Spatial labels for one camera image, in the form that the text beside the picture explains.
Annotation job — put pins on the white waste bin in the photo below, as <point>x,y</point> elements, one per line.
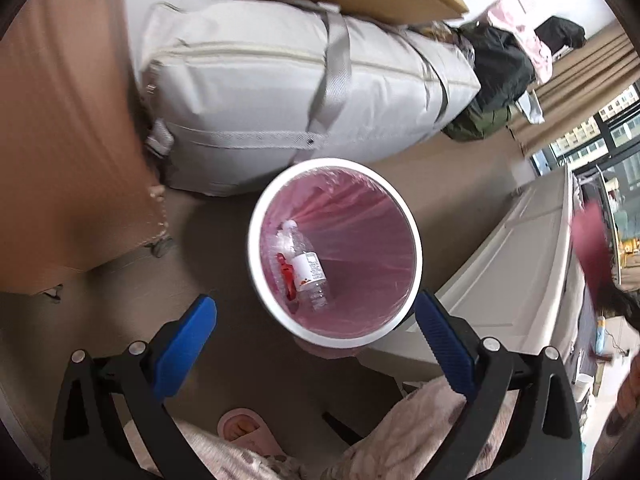
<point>345,338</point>

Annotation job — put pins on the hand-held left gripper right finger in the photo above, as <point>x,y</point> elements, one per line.
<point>445,345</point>

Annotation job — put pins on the dark green bag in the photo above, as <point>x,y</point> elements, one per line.
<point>475,125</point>

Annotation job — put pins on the pink cloth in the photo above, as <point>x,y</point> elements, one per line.
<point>530,45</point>

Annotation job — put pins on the spotted fleece pajama pants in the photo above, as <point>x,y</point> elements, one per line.
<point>400,440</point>

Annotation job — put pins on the pink slipper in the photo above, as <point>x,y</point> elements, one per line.
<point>260,447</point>

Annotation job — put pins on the yellow toy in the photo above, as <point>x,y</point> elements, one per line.
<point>630,246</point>

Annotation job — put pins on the bed with dark grey sheet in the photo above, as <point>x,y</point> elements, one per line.
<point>500,270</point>

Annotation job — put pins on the red plastic packet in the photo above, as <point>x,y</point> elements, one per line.
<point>287,275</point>

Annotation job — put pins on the person's right forearm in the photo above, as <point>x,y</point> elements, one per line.
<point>627,395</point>

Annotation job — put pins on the dark red wrapper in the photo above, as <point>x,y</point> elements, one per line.
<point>592,250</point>

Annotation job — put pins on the clear plastic water bottle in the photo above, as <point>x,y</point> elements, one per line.
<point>307,267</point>

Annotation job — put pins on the brown cardboard box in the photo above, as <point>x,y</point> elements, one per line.
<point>65,135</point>

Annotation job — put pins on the black caster wheel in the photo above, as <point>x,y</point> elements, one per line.
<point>162,247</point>

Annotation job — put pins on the grey zipped storage bag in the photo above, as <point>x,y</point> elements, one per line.
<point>250,100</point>

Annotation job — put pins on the light blue bag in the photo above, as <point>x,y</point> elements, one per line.
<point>601,335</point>

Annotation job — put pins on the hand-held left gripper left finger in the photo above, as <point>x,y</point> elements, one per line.
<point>185,347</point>

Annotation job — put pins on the white bin with white bag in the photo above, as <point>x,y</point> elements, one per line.
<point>532,107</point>

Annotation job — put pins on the pink bin liner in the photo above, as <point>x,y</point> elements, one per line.
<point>360,250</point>

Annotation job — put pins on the black framed glass door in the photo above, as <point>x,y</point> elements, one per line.
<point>615,140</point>

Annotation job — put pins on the beige curtain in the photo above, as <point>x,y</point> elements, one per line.
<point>585,75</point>

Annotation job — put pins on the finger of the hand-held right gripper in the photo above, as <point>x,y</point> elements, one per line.
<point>620,305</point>

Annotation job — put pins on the tall black bag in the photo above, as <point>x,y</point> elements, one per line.
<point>560,32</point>

